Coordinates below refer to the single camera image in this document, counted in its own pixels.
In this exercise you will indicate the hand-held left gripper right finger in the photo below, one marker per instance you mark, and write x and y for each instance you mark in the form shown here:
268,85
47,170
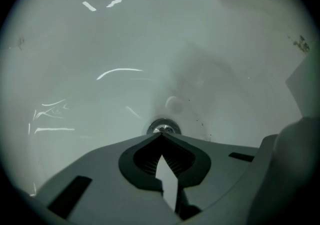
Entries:
225,166

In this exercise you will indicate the white oval bathtub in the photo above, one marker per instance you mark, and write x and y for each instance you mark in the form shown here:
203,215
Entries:
112,44

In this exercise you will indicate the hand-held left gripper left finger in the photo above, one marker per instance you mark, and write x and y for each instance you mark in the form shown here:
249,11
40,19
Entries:
100,194

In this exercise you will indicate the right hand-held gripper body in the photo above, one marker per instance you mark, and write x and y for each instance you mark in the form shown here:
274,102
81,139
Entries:
303,89

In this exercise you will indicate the metal sink drain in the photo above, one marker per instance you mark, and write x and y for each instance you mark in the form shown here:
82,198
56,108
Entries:
163,125

